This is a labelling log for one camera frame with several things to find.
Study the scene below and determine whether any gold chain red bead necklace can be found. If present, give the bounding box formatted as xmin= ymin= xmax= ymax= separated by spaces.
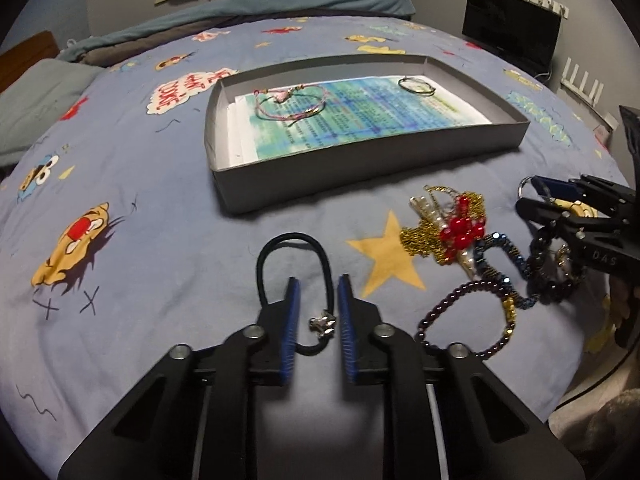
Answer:
xmin=400 ymin=185 xmax=488 ymax=266

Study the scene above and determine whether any teal blanket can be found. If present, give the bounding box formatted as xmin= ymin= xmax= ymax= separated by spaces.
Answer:
xmin=57 ymin=0 xmax=417 ymax=63

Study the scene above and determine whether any pink string bracelet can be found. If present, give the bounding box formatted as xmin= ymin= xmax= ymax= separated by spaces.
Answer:
xmin=254 ymin=85 xmax=328 ymax=123

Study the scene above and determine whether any fuzzy beige cloth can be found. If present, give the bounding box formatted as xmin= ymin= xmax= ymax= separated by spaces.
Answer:
xmin=575 ymin=387 xmax=640 ymax=480

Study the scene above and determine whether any dark purple bead bracelet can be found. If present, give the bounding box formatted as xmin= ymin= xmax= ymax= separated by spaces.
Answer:
xmin=415 ymin=280 xmax=516 ymax=361

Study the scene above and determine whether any wooden headboard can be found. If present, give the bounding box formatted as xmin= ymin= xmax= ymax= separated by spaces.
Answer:
xmin=0 ymin=30 xmax=61 ymax=93

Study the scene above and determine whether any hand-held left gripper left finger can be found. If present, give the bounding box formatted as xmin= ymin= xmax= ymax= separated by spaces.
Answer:
xmin=57 ymin=276 xmax=302 ymax=480

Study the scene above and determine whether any grey pillow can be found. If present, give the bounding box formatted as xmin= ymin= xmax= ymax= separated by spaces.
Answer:
xmin=0 ymin=58 xmax=103 ymax=168

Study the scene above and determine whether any grey blanket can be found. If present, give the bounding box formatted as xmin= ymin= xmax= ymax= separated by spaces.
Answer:
xmin=82 ymin=7 xmax=416 ymax=68

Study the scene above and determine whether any grey cardboard box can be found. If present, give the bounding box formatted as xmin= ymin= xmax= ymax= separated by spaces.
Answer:
xmin=204 ymin=53 xmax=531 ymax=217

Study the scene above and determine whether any blue bead bracelet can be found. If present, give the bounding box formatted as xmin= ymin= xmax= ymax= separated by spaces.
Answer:
xmin=472 ymin=232 xmax=538 ymax=311

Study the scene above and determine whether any white wall hook rack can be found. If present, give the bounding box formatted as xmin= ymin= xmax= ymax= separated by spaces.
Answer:
xmin=524 ymin=0 xmax=571 ymax=20

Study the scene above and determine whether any large black bead bracelet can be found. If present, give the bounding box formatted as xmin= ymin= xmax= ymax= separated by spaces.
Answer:
xmin=525 ymin=232 xmax=586 ymax=306

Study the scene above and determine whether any white router with antennas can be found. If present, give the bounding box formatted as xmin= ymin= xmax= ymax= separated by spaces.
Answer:
xmin=560 ymin=57 xmax=621 ymax=131

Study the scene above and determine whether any black hair tie star charm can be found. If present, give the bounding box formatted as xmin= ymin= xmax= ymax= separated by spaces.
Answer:
xmin=256 ymin=232 xmax=337 ymax=357

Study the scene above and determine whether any black flat screen television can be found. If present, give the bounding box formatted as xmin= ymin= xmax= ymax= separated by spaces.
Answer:
xmin=461 ymin=0 xmax=562 ymax=76

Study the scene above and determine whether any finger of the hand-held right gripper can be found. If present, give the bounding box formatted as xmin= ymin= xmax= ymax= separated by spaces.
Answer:
xmin=515 ymin=197 xmax=593 ymax=242
xmin=530 ymin=174 xmax=628 ymax=211

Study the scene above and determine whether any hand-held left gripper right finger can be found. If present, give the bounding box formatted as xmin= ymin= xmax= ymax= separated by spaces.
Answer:
xmin=336 ymin=274 xmax=585 ymax=480

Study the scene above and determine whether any black cord bracelet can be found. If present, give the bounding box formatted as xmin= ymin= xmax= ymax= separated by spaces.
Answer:
xmin=398 ymin=76 xmax=436 ymax=96

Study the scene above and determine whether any printed blue green paper sheet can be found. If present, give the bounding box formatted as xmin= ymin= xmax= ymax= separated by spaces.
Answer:
xmin=227 ymin=76 xmax=493 ymax=167

